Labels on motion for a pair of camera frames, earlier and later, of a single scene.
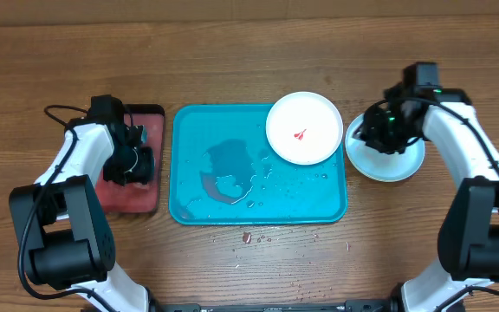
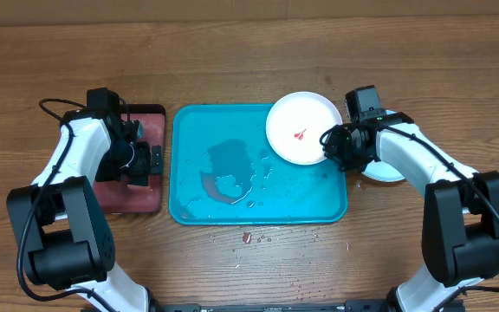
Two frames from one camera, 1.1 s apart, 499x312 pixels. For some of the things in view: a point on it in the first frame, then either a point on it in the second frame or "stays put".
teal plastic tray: (224, 172) stays put
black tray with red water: (133, 197) stays put
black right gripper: (373, 133) -> (336, 150)
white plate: (304, 128) stays put
